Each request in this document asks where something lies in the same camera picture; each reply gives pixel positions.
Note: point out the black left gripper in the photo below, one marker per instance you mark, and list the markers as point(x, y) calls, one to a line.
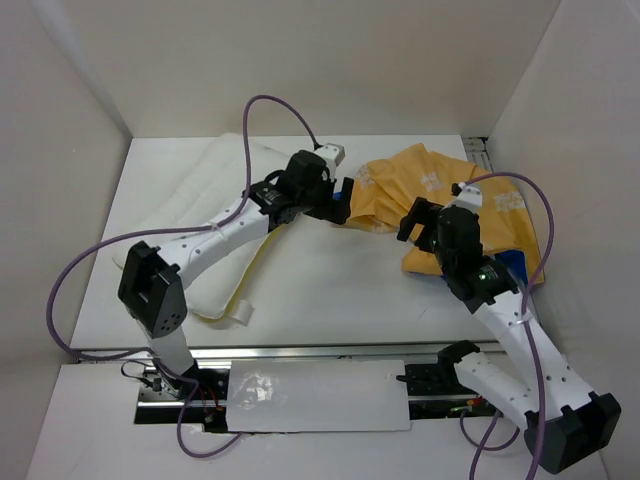
point(332, 210)

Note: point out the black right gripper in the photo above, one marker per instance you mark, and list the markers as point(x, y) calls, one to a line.
point(421, 209)

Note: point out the white pillow yellow trim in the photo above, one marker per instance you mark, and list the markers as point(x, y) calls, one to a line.
point(220, 296)

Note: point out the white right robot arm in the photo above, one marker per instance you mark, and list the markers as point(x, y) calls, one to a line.
point(563, 419)

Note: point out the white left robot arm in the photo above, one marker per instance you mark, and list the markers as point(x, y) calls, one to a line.
point(154, 279)

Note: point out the white cover plate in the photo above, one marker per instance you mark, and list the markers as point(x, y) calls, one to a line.
point(317, 396)

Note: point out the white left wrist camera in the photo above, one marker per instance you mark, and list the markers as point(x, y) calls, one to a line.
point(333, 155)

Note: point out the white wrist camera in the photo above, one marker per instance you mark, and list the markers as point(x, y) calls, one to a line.
point(466, 196)
point(333, 155)

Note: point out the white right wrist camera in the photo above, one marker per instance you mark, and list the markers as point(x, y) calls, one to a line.
point(466, 196)

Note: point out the aluminium side rail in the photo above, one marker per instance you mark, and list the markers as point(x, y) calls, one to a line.
point(476, 152)

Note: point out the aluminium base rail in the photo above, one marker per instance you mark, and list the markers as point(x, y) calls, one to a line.
point(430, 396)

